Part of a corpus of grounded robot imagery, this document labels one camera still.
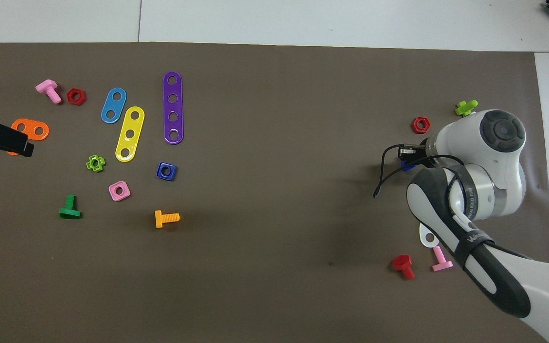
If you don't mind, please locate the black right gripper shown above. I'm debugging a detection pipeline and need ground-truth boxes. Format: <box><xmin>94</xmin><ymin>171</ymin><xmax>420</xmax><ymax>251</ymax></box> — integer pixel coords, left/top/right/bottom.
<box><xmin>397</xmin><ymin>138</ymin><xmax>437</xmax><ymax>168</ymax></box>

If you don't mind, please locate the blue square nut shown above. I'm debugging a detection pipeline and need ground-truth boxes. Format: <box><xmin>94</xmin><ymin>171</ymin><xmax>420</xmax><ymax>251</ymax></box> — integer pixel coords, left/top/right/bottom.
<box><xmin>155</xmin><ymin>162</ymin><xmax>177</xmax><ymax>182</ymax></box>

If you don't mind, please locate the orange heart-shaped plate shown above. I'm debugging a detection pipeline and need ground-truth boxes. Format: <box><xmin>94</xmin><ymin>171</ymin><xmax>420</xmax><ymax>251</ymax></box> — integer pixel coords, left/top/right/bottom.
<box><xmin>7</xmin><ymin>118</ymin><xmax>50</xmax><ymax>156</ymax></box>

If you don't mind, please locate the pink plastic bolt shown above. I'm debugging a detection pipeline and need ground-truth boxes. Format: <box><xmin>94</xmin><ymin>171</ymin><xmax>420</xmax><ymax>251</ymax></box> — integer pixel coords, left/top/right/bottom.
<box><xmin>35</xmin><ymin>79</ymin><xmax>62</xmax><ymax>105</ymax></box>
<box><xmin>432</xmin><ymin>245</ymin><xmax>454</xmax><ymax>272</ymax></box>

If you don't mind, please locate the lime cross-head bolt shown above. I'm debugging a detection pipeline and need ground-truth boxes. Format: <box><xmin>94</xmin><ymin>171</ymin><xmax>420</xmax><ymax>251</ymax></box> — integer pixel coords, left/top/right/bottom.
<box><xmin>455</xmin><ymin>99</ymin><xmax>478</xmax><ymax>118</ymax></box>

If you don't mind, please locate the green plastic bolt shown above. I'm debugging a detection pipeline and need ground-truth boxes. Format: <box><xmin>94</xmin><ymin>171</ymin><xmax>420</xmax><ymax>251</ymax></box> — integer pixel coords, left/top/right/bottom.
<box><xmin>59</xmin><ymin>194</ymin><xmax>82</xmax><ymax>220</ymax></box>

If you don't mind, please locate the white curved hole plate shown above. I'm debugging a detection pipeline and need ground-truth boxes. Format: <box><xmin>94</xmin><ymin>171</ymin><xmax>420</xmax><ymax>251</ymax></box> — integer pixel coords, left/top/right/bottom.
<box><xmin>419</xmin><ymin>222</ymin><xmax>440</xmax><ymax>249</ymax></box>

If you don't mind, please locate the blue two-hole plate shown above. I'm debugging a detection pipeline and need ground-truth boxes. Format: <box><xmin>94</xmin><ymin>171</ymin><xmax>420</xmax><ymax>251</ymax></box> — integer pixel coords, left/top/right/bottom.
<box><xmin>101</xmin><ymin>88</ymin><xmax>128</xmax><ymax>124</ymax></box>

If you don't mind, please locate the pink square nut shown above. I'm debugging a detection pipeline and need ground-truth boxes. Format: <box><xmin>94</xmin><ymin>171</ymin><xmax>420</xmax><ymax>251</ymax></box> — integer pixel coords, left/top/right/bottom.
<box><xmin>108</xmin><ymin>181</ymin><xmax>131</xmax><ymax>202</ymax></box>

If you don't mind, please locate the red plastic bolt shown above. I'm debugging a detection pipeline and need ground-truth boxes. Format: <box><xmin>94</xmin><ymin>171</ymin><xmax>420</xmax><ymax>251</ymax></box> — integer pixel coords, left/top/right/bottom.
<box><xmin>392</xmin><ymin>254</ymin><xmax>416</xmax><ymax>281</ymax></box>

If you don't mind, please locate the yellow three-hole plate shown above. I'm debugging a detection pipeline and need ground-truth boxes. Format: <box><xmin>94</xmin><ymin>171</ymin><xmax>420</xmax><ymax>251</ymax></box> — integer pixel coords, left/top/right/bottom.
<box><xmin>115</xmin><ymin>106</ymin><xmax>146</xmax><ymax>163</ymax></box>

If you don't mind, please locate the brown table mat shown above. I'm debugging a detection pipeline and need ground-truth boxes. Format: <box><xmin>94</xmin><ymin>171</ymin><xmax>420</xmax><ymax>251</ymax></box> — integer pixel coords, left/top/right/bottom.
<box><xmin>0</xmin><ymin>42</ymin><xmax>549</xmax><ymax>343</ymax></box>

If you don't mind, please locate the purple four-hole plate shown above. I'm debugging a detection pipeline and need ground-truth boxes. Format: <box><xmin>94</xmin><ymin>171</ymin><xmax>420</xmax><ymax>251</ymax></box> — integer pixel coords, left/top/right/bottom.
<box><xmin>162</xmin><ymin>71</ymin><xmax>184</xmax><ymax>145</ymax></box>

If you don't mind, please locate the orange plastic bolt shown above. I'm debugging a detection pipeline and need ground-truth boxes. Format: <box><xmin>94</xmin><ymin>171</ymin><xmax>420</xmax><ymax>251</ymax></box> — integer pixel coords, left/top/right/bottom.
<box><xmin>154</xmin><ymin>210</ymin><xmax>181</xmax><ymax>229</ymax></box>

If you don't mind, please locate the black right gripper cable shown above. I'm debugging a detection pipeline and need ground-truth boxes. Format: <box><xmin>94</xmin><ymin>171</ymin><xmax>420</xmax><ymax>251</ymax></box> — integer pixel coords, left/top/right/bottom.
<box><xmin>373</xmin><ymin>145</ymin><xmax>467</xmax><ymax>199</ymax></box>

